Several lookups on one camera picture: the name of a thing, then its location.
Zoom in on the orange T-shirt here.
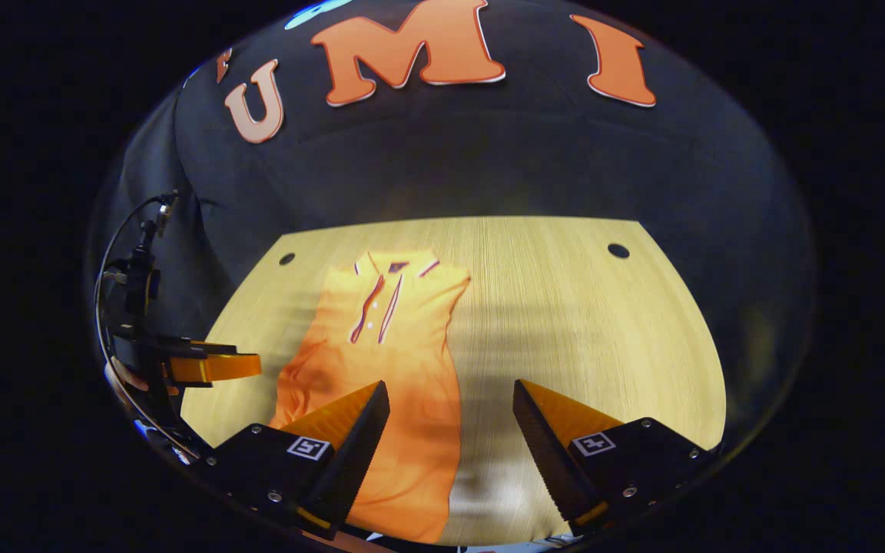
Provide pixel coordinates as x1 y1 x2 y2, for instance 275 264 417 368
270 250 472 545

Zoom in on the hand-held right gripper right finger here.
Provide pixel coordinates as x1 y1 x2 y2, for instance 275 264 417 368
512 379 720 537

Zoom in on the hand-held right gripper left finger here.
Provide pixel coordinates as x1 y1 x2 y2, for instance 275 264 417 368
201 380 391 541

